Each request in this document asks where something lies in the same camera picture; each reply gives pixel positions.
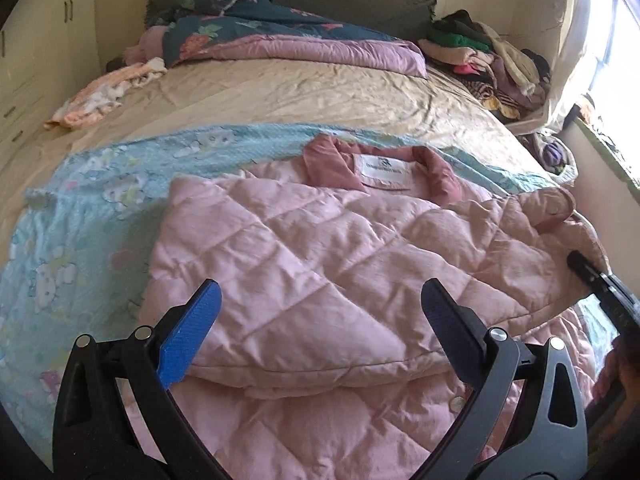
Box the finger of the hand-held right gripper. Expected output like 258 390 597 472
566 251 608 287

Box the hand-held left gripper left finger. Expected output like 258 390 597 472
51 279 223 480

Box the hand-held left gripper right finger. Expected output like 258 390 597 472
420 278 589 480

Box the pink quilted jacket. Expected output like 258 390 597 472
122 136 612 480

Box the white bag of clothes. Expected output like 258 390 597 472
520 130 581 181

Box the pile of clothes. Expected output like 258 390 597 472
419 9 553 123

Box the colourful cloth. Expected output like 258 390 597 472
572 95 608 136

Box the blue cartoon print blanket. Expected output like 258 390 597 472
0 122 617 431

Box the window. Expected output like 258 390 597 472
585 0 640 186

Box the cream curtain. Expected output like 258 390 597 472
542 0 616 128

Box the peach floral garment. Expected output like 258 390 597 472
44 56 167 132

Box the bed with beige sheet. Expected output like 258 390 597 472
0 52 617 480

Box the dark floral quilt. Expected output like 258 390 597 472
125 0 428 78

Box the cream wardrobe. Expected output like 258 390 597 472
0 0 98 161

